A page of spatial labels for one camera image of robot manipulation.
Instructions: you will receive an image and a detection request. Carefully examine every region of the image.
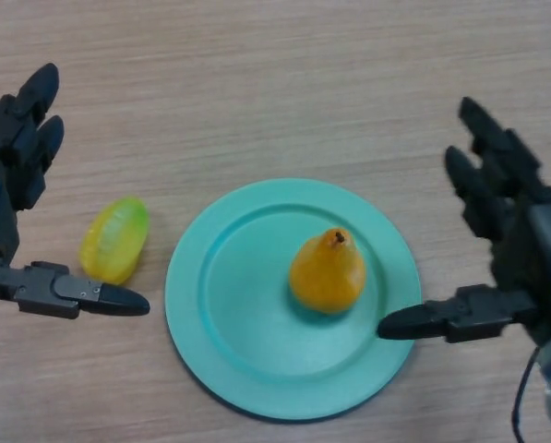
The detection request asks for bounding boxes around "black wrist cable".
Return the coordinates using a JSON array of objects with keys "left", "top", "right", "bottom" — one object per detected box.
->
[{"left": 512, "top": 348, "right": 542, "bottom": 443}]

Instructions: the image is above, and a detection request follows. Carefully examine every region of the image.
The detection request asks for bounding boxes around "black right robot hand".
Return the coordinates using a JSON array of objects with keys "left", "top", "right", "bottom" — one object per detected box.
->
[{"left": 377, "top": 96, "right": 551, "bottom": 347}]

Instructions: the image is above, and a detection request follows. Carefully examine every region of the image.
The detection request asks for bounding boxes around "yellow orange pear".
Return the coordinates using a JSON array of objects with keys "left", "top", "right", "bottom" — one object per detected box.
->
[{"left": 288, "top": 228, "right": 367, "bottom": 315}]

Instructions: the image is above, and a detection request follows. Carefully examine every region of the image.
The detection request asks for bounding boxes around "green round plate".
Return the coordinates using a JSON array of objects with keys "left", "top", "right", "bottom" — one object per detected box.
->
[{"left": 163, "top": 178, "right": 422, "bottom": 422}]

